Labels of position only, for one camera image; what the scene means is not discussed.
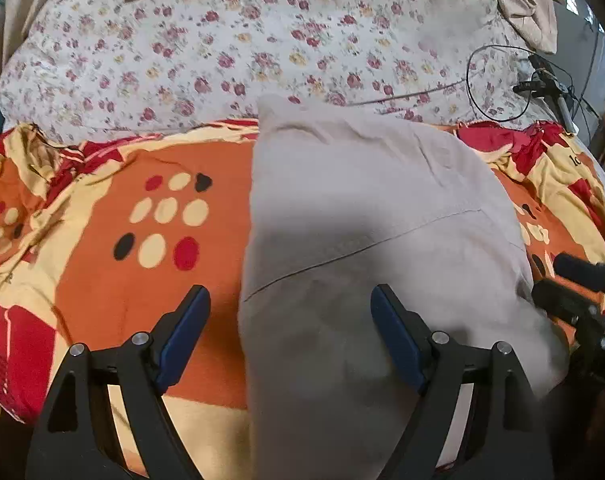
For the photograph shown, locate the orange red printed blanket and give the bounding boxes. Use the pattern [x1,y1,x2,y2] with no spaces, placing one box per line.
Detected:
[0,119,605,478]

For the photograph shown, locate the black looped cable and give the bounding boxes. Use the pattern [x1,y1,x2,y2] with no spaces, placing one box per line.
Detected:
[465,45,539,124]

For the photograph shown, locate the thin grey cable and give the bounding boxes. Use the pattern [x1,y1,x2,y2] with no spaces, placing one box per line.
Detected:
[350,79,468,107]

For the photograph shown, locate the grey garment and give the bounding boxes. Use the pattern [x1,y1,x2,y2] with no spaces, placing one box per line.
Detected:
[237,94,571,480]

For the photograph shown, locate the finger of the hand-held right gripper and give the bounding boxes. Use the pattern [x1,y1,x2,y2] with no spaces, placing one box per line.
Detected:
[553,252,605,297]
[531,277,605,330]

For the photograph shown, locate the beige curtain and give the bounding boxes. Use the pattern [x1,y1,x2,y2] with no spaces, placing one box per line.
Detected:
[0,0,76,81]

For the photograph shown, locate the black tripod device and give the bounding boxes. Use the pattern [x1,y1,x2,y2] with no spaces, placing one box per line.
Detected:
[511,54,586,133]

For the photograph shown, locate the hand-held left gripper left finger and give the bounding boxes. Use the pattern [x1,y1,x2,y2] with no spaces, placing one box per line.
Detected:
[25,284,212,480]

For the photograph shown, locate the floral quilt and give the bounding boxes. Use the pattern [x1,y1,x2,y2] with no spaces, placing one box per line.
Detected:
[0,0,558,143]

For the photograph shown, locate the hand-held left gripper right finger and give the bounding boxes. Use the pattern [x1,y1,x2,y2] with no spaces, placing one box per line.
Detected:
[370,283,556,480]

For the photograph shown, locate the beige cloth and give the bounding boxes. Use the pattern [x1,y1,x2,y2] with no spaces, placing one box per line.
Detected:
[470,0,559,55]

